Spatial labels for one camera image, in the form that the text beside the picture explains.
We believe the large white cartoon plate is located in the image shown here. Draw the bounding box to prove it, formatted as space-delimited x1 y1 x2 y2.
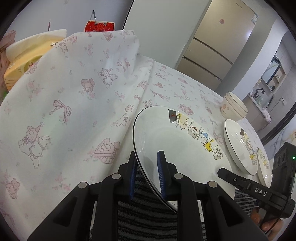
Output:
132 106 235 201

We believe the person right hand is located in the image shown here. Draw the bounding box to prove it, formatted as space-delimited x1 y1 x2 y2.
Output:
250 207 283 235

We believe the white cartoon plate at edge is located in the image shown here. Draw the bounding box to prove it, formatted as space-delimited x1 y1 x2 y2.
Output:
256 147 273 188

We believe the striped grey black garment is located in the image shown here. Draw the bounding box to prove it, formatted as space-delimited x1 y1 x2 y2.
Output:
89 166 258 241

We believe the pink cloth on vanity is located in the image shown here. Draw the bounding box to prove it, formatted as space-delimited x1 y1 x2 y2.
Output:
262 108 271 123

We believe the bathroom vanity cabinet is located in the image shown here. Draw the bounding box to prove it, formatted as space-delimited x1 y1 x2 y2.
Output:
243 94 269 125

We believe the pink patterned white tablecloth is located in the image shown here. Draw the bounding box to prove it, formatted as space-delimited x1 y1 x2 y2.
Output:
0 29 266 241

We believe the black faucet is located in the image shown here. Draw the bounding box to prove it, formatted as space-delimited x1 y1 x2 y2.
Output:
252 88 265 99

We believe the white bowl pink rim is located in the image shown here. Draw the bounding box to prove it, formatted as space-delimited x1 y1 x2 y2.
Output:
220 97 246 121

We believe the white bowl black rim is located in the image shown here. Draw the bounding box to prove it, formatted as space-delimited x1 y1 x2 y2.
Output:
225 91 248 117

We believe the bathroom mirror cabinet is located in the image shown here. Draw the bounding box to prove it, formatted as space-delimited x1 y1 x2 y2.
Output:
261 55 285 93

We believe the red gift box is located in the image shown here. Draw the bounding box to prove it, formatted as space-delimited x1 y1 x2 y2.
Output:
84 20 115 32

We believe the beige three-door refrigerator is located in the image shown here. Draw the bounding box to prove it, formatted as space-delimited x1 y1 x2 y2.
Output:
177 0 258 90

